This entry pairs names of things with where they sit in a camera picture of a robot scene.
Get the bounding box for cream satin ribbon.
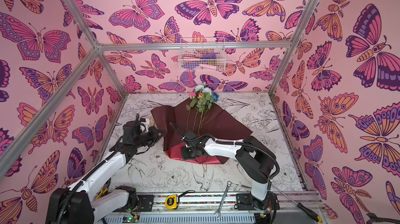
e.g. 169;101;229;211
139;116;156;130

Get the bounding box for small pink fake rose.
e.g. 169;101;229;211
186;92;198;129

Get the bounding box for white fake rose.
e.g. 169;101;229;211
193;81;216;136

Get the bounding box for blue fake rose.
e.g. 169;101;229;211
213;93;219;102

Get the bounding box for coral pink fake rose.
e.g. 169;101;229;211
193;92;205;134

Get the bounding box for yellow tape measure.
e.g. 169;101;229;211
165;194;179;209

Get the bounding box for aluminium frame post left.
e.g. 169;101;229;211
62;0;125;96

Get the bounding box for black yellow screwdriver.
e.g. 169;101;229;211
271;184;322;223

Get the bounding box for aluminium frame post right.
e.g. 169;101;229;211
265;0;320;96

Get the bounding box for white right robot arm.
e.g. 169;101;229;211
181;131;280;202

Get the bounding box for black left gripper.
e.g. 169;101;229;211
133;127;166;150

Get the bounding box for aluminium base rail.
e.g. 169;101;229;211
134;190;323;214

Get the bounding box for aluminium frame crossbar back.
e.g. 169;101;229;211
97;41;292;52

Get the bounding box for dark red wrapping paper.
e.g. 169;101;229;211
151;99;253;161

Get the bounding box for green circuit board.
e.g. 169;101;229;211
122;215;139;224

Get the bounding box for yellow handled pliers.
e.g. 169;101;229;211
95;179;111;200

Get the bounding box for aluminium frame post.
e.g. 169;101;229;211
265;0;320;96
62;0;125;96

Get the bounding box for white wire basket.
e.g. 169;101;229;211
177;37;227;72

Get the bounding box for silver combination wrench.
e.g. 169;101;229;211
214;181;232;219

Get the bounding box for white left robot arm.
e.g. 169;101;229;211
45;115;165;224

